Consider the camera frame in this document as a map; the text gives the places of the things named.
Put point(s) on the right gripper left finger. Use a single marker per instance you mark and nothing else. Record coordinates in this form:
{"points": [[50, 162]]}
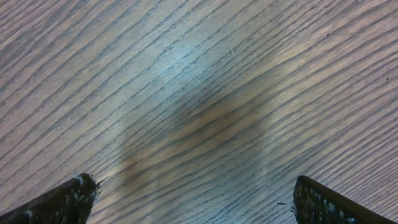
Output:
{"points": [[68, 203]]}

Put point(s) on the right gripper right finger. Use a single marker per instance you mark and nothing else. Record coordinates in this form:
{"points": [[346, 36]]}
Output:
{"points": [[316, 204]]}

